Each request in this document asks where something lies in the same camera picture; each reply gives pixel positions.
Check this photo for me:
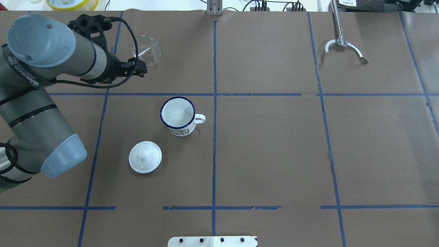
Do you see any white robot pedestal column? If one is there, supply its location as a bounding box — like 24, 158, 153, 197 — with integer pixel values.
167, 236, 258, 247

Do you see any clear glass funnel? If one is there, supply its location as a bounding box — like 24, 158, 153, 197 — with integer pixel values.
130, 35, 163, 66

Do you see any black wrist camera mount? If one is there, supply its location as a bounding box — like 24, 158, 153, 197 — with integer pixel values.
67, 14, 114, 46

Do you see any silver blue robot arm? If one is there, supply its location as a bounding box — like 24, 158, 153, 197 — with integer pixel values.
0, 13, 147, 192

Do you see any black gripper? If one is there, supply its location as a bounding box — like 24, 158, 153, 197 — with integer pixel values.
100, 52, 148, 84

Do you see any green handled reacher grabber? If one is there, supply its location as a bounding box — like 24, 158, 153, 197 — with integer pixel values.
324, 0, 369, 64

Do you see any white ceramic lid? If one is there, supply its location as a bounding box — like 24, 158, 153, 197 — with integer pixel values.
128, 141, 163, 174

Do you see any white enamel mug blue rim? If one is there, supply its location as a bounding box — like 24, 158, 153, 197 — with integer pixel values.
160, 96, 206, 137

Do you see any yellow rimmed bowl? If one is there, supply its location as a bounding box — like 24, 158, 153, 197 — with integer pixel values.
45, 0, 99, 11

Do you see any brown paper table cover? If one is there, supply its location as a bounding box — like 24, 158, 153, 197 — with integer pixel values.
1, 9, 438, 247

